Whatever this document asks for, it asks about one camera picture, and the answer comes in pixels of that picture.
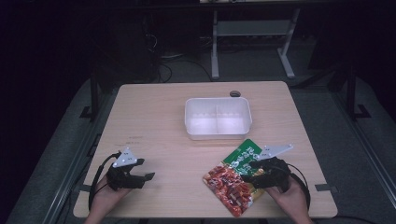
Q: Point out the grey tape strip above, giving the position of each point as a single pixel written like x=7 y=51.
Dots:
x=326 y=187
x=83 y=188

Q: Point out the person's right hand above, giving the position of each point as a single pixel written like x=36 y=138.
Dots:
x=289 y=199

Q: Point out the black metal stand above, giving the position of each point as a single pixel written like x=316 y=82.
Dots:
x=353 y=93
x=93 y=96

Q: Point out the red and green snack packet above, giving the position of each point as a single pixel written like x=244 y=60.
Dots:
x=232 y=183

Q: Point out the person's left hand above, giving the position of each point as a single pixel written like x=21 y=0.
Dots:
x=107 y=194

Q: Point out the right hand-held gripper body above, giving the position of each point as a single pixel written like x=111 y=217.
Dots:
x=274 y=169

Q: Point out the dark round table grommet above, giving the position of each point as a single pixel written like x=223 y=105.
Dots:
x=235 y=93

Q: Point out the white plastic divided container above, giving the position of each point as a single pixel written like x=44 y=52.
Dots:
x=218 y=118

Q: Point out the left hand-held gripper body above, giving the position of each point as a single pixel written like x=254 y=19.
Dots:
x=123 y=174

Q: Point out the white metal desk frame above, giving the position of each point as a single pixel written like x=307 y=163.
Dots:
x=252 y=40

